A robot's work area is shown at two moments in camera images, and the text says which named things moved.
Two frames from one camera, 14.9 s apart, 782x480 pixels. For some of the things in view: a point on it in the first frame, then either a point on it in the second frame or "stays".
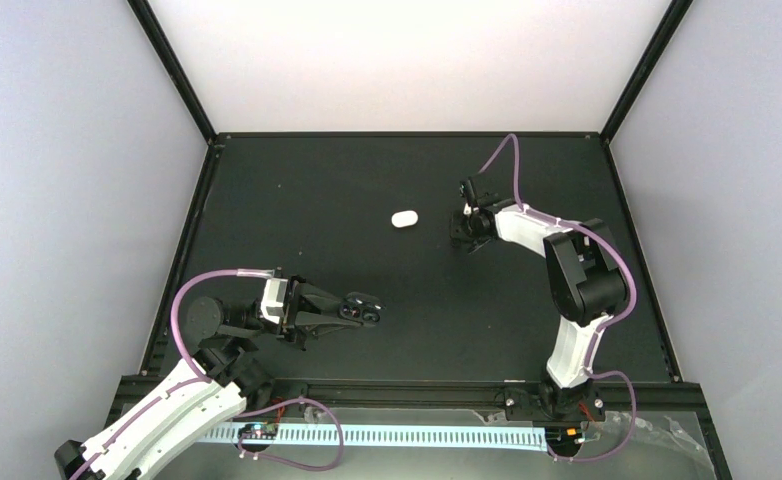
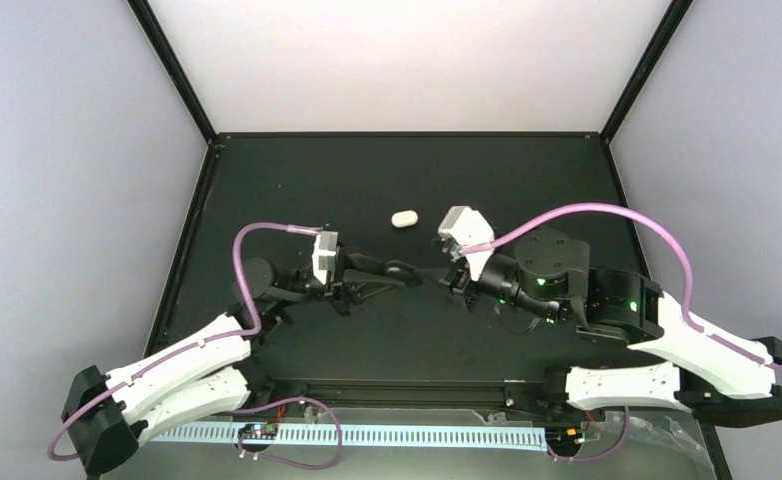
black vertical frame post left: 156,34 stays
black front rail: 453,393 stays
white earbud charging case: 404,219 stays
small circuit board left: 259,431 stays
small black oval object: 360,307 -> 403,272
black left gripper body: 295,303 -> 338,293
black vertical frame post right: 673,15 stays
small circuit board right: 563,437 stays
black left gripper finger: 321,298 -> 360,262
